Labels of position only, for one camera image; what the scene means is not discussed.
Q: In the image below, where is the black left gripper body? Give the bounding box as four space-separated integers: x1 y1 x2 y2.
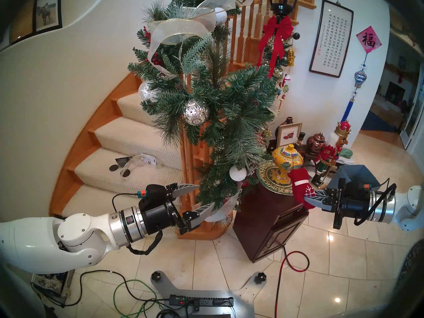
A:
140 201 186 236

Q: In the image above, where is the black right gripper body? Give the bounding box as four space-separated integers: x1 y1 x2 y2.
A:
326 178 372 230

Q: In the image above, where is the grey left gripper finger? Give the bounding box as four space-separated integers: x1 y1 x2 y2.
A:
182 202 216 235
166 183 200 199

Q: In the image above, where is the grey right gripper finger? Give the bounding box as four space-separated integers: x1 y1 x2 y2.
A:
304 198 334 209
308 188 334 199

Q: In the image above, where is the red knitted mitten ornament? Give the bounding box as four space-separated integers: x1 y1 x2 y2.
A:
288 168 317 210

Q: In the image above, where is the clear plastic ornament packaging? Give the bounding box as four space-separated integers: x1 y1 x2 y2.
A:
109 153 158 178

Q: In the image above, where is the silver faceted ball ornament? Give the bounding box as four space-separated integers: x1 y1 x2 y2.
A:
183 99 210 126

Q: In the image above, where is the clear snowflake ball ornament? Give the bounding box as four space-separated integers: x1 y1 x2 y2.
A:
138 82 156 101

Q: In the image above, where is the wooden stair railing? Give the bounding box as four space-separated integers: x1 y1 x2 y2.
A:
177 0 333 240

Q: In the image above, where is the large red nutcracker figure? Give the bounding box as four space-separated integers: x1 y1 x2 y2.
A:
311 120 352 188

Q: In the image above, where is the yellow porcelain dragon jar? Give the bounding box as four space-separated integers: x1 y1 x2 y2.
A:
272 144 304 185

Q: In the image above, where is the dark cloisonne jar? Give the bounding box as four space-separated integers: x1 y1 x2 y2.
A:
305 132 327 152

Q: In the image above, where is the green gold round mat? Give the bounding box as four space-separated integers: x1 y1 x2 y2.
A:
256 160 303 195

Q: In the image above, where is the dark wooden side cabinet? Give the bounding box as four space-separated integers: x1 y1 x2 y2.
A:
233 175 310 263

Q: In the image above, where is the small framed red picture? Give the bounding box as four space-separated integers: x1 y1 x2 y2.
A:
277 123 303 148

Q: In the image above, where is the dark oriental area rug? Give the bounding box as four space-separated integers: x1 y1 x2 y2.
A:
396 241 424 281

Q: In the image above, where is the carpeted wooden staircase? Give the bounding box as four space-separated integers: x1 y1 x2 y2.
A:
50 72 196 218

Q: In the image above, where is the black power strip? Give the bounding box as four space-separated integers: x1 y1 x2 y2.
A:
169 295 234 308

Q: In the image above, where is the dark blue area rug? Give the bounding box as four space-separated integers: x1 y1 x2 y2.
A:
361 110 398 132

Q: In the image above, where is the green pine garland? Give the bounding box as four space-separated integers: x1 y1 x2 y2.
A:
128 0 282 222

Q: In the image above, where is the white glass door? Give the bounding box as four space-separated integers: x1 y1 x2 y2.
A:
399 66 424 150

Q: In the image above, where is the blue porcelain tassel hanging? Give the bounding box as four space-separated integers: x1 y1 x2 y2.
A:
341 54 367 124

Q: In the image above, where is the black fireplace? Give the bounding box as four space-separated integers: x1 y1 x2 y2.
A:
386 82 406 104

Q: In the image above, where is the blue floral small rug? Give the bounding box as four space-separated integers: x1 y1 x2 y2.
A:
31 269 75 296

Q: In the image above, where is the red berry sprig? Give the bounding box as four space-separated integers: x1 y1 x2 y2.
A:
142 26 163 68

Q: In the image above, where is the framed calligraphy scroll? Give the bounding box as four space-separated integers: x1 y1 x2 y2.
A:
309 0 354 78

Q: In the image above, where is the red diamond fu paper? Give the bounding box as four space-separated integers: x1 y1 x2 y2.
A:
356 26 382 54

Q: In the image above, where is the red ribbon bow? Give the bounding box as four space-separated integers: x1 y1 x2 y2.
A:
257 16 294 79

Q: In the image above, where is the black framed horse photo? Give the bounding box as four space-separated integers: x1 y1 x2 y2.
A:
33 0 63 34

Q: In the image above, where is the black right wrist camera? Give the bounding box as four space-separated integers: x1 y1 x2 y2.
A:
346 183 380 198

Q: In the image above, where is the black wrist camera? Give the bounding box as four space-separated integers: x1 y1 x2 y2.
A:
136 184 168 205
346 183 380 198

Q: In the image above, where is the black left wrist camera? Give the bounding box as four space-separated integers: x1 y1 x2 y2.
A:
136 184 168 205

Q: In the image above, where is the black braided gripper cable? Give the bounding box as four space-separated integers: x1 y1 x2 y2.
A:
126 230 163 255
354 183 397 226

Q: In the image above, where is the black floor cable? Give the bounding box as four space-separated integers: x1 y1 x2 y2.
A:
33 270 169 308

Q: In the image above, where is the green floor cable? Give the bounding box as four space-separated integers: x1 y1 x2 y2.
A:
114 279 166 318

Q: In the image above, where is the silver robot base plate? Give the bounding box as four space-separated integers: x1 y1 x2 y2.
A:
151 270 267 318

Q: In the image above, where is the red floor cable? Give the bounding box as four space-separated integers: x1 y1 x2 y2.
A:
274 251 310 318

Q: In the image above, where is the gold tinsel post garland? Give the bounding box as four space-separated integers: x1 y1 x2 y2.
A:
258 32 297 139

